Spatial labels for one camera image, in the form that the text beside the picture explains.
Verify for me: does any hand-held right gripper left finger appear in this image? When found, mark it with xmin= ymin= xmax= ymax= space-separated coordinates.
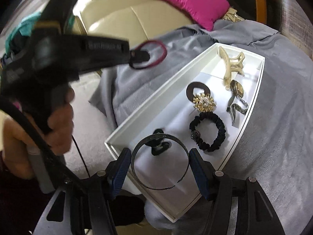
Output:
xmin=34 ymin=147 xmax=132 ymax=235

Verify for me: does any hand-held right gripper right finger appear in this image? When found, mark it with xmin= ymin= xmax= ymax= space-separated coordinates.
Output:
xmin=189 ymin=148 xmax=286 ymax=235

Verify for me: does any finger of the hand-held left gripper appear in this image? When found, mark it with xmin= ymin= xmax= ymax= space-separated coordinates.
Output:
xmin=128 ymin=48 xmax=151 ymax=64

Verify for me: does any maroon hair tie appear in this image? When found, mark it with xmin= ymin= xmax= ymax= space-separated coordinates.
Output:
xmin=129 ymin=40 xmax=167 ymax=69

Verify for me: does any small black hair tie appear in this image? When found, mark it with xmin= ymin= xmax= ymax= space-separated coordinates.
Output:
xmin=147 ymin=128 xmax=172 ymax=156

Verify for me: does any black scrunchie with bead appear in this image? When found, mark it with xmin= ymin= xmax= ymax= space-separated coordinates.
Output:
xmin=189 ymin=113 xmax=225 ymax=152

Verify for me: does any black glitter headband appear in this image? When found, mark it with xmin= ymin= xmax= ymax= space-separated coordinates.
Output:
xmin=131 ymin=133 xmax=190 ymax=190

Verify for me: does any white rectangular box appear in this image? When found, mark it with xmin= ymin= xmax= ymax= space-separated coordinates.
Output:
xmin=105 ymin=42 xmax=266 ymax=223

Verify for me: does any brown hair tie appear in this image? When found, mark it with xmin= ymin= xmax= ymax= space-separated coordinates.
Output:
xmin=186 ymin=81 xmax=213 ymax=103

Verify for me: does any gold brooch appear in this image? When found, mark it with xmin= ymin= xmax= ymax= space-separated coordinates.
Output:
xmin=193 ymin=92 xmax=217 ymax=113

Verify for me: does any cream hair claw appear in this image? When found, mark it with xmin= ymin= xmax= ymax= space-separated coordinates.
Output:
xmin=218 ymin=46 xmax=246 ymax=90

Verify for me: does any silver wrist watch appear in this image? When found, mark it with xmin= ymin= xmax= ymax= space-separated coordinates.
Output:
xmin=226 ymin=80 xmax=248 ymax=123

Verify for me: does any person's left hand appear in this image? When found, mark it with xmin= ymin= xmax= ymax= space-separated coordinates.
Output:
xmin=0 ymin=86 xmax=75 ymax=179

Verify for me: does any beige leather sofa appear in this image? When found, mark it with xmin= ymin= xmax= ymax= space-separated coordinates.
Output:
xmin=73 ymin=0 xmax=196 ymax=44

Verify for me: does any teal cloth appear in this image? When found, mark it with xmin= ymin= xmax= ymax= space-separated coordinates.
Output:
xmin=5 ymin=13 xmax=41 ymax=52

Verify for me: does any white fleece blanket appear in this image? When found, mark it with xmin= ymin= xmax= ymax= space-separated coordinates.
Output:
xmin=61 ymin=71 xmax=152 ymax=196

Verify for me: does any pink pillow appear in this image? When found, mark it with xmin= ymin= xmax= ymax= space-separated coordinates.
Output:
xmin=135 ymin=0 xmax=230 ymax=31

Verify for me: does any beige patterned cloth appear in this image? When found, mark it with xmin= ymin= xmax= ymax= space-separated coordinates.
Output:
xmin=221 ymin=8 xmax=245 ymax=22

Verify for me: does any grey cloth cover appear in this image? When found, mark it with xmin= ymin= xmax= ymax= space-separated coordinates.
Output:
xmin=88 ymin=20 xmax=313 ymax=235

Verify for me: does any wooden cabinet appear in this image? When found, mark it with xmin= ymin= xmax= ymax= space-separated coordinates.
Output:
xmin=215 ymin=0 xmax=269 ymax=22

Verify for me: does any black cable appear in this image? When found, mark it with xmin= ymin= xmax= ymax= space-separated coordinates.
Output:
xmin=0 ymin=95 xmax=91 ymax=196

